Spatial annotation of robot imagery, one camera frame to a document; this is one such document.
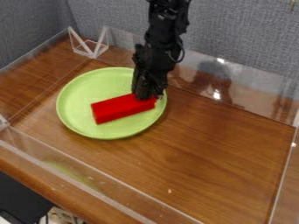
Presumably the clear acrylic enclosure wall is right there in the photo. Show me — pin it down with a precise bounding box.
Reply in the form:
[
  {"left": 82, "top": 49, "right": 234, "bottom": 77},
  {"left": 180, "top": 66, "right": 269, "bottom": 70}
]
[{"left": 0, "top": 28, "right": 299, "bottom": 224}]

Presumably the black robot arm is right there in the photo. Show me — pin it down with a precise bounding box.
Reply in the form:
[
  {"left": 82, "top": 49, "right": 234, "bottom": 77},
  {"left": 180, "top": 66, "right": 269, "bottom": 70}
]
[{"left": 131, "top": 0, "right": 193, "bottom": 100}]

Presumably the black cable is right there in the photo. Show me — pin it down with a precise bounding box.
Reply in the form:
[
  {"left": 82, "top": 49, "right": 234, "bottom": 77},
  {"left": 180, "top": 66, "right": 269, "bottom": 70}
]
[{"left": 168, "top": 34, "right": 188, "bottom": 64}]

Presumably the red rectangular block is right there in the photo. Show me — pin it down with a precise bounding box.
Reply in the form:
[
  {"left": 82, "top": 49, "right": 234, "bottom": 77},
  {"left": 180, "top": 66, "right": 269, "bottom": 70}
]
[{"left": 91, "top": 94, "right": 157, "bottom": 124}]

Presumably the white power strip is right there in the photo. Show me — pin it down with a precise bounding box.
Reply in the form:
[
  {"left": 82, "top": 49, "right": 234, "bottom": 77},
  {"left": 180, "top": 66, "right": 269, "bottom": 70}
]
[{"left": 38, "top": 206, "right": 86, "bottom": 224}]

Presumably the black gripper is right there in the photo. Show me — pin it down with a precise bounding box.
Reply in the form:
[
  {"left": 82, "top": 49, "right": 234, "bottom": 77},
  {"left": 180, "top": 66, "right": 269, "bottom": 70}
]
[{"left": 133, "top": 29, "right": 185, "bottom": 99}]

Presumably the light green plate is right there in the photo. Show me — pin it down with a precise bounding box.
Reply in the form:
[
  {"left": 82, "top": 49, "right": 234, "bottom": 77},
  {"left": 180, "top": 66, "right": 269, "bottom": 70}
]
[{"left": 57, "top": 67, "right": 168, "bottom": 140}]

